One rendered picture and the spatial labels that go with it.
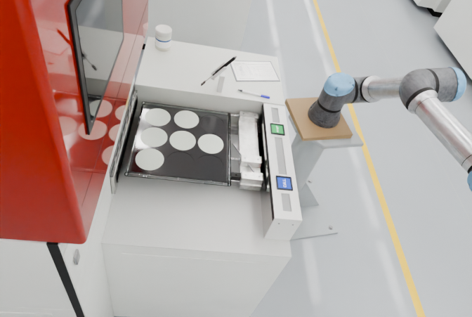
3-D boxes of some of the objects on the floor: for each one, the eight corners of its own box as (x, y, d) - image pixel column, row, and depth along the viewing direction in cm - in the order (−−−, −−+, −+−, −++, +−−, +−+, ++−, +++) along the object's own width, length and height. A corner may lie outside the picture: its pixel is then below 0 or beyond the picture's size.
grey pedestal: (312, 177, 257) (363, 89, 197) (337, 233, 229) (406, 151, 170) (244, 183, 242) (278, 91, 182) (263, 244, 214) (310, 158, 155)
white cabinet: (114, 322, 172) (100, 244, 113) (145, 164, 237) (147, 62, 178) (245, 327, 182) (296, 259, 122) (241, 174, 247) (272, 81, 187)
